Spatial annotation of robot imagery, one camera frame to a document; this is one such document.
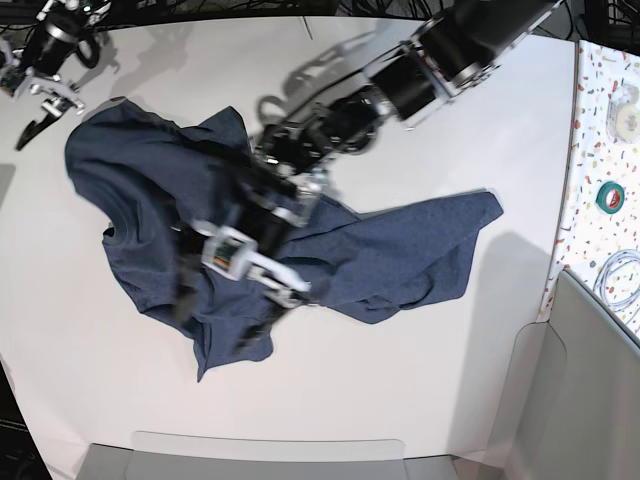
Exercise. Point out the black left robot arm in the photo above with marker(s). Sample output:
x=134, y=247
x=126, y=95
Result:
x=281, y=182

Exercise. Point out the grey panel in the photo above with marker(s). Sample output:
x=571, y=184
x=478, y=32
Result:
x=570, y=404
x=168, y=456

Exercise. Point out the dark blue t-shirt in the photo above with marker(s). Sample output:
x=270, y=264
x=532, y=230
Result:
x=137, y=168

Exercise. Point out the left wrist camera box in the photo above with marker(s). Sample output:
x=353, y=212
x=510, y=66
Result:
x=228, y=252

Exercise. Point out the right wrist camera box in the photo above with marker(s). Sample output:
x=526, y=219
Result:
x=11, y=75

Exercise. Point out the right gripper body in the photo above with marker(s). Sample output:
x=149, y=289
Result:
x=60, y=97

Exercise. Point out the terrazzo patterned side surface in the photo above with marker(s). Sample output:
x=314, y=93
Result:
x=601, y=250

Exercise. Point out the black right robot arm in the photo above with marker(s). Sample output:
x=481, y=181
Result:
x=62, y=29

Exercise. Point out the clear tape dispenser roll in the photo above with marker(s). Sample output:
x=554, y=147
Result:
x=623, y=115

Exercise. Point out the grey panel at right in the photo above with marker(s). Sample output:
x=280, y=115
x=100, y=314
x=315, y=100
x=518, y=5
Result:
x=570, y=404

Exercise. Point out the green tape roll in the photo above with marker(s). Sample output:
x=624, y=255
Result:
x=610, y=197

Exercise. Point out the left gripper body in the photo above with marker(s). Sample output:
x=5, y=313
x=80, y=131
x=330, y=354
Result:
x=269, y=224

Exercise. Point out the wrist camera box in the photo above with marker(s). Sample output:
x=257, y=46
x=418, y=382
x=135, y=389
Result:
x=228, y=252
x=11, y=75

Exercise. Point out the grey panel at bottom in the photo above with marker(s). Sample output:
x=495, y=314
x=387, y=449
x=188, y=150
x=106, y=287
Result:
x=168, y=456

